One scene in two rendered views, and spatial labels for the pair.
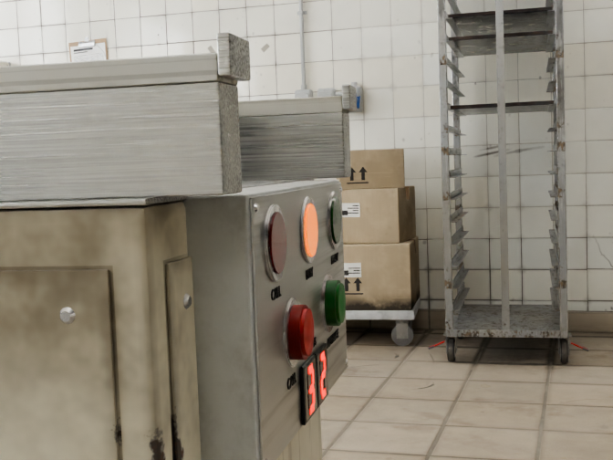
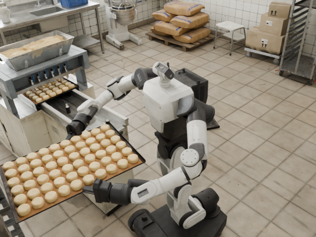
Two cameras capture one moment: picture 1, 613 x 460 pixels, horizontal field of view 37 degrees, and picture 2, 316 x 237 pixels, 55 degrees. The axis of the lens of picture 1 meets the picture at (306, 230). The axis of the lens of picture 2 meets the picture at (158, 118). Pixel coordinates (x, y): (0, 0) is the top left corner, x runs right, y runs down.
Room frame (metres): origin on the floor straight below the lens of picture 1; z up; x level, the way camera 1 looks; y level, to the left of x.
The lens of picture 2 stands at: (-0.72, -1.22, 2.15)
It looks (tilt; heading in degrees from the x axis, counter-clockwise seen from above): 35 degrees down; 33
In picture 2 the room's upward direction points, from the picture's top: 3 degrees counter-clockwise
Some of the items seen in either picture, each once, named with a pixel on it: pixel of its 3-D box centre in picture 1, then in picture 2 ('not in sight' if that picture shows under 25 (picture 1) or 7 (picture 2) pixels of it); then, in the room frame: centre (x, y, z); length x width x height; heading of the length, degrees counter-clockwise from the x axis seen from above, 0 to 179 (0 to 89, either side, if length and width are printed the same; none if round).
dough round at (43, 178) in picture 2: not in sight; (43, 179); (-0.19, -0.24, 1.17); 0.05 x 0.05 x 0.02
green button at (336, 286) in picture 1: (329, 302); not in sight; (0.59, -0.01, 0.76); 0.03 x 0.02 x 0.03; 167
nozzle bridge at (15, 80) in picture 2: not in sight; (44, 77); (0.74, 0.86, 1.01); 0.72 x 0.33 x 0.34; 167
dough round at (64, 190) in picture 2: not in sight; (64, 190); (-0.19, -0.37, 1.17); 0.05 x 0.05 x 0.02
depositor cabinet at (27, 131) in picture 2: not in sight; (36, 114); (0.84, 1.33, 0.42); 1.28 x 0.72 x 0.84; 77
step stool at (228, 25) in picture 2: not in sight; (231, 36); (4.40, 0.46, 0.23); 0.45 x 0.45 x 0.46; 65
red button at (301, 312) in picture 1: (295, 331); not in sight; (0.49, 0.01, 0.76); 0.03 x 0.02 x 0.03; 167
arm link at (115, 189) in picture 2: not in sight; (109, 192); (-0.09, -0.54, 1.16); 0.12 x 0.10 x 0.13; 110
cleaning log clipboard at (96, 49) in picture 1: (91, 74); not in sight; (4.96, 1.13, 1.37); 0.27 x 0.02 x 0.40; 73
